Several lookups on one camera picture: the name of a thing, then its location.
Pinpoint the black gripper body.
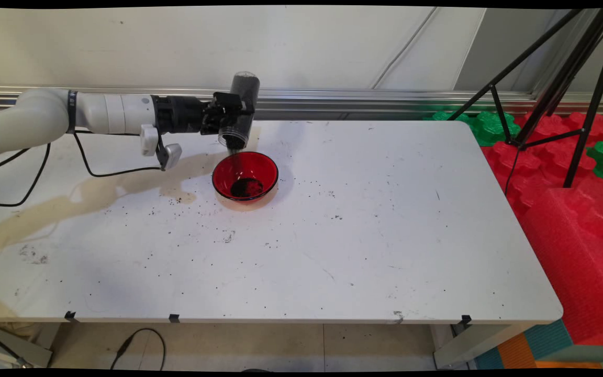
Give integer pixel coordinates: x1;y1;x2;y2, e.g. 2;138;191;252
151;94;216;136

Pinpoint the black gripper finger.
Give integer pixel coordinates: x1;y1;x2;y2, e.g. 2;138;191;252
200;111;254;136
211;92;244;117

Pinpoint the clear jar with dark grains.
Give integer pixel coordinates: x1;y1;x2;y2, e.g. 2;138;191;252
218;71;261;151

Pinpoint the red bowl with black rim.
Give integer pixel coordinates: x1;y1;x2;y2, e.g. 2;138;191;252
212;151;280;203

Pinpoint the dark grains pile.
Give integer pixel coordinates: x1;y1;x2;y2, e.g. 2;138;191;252
230;177;264;199

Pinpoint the grey table leg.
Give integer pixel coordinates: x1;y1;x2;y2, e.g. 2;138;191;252
0;324;54;368
432;322;538;370

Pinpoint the red foam puzzle block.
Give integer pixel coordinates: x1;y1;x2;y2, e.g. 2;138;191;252
482;140;598;218
516;112;603;158

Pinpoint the black tripod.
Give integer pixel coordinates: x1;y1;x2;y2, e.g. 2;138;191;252
445;8;603;197

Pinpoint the multicolour foam floor mat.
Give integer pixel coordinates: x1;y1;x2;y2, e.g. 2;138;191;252
473;318;603;370

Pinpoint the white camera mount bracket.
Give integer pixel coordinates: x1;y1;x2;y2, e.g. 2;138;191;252
140;124;160;158

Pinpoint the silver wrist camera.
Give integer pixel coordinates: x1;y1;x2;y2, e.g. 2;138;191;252
161;143;183;172

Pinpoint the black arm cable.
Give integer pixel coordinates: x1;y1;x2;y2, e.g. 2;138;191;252
0;128;166;207

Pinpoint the aluminium wall rail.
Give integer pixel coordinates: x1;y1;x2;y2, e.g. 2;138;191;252
0;85;603;119

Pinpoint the white wall cable conduit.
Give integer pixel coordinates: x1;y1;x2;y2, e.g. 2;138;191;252
371;7;438;91

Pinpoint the black floor cable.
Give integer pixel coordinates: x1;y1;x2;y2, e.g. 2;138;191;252
110;328;167;371

